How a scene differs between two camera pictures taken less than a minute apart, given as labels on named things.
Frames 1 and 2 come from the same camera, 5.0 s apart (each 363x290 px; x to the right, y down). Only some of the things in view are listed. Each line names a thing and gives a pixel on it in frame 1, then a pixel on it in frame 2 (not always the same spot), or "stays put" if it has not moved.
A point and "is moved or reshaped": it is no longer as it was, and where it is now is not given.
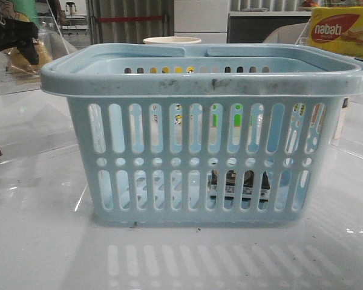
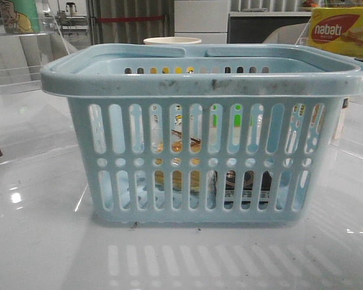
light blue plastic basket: [207, 135] stays put
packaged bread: [16, 60] to [176, 147]
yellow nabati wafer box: [349, 30] stays put
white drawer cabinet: [206, 20] stays put
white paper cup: [172, 40] stays put
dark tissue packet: [248, 186] is moved or reshaped
